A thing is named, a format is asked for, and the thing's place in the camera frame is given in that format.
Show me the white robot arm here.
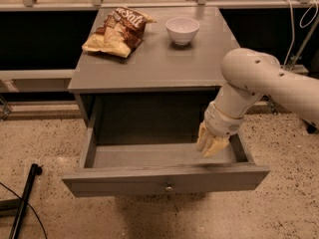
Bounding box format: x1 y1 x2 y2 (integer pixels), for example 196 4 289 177
196 48 319 157

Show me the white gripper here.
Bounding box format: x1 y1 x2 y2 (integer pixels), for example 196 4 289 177
196 102 243 157

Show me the black floor cable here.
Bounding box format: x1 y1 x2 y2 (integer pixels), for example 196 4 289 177
0 181 49 239

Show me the black stand leg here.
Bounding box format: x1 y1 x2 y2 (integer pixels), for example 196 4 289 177
0 163 42 239

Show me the metal railing frame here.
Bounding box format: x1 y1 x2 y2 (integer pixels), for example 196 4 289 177
1 0 316 92

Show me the grey top drawer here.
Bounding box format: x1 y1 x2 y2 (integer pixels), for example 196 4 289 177
61 97 271 198

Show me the white bowl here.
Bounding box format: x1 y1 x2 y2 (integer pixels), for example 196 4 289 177
165 17 199 46

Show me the brown chip bag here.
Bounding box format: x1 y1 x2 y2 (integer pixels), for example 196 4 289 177
82 7 156 58

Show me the grey drawer cabinet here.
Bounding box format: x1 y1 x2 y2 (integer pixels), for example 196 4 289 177
69 7 238 145

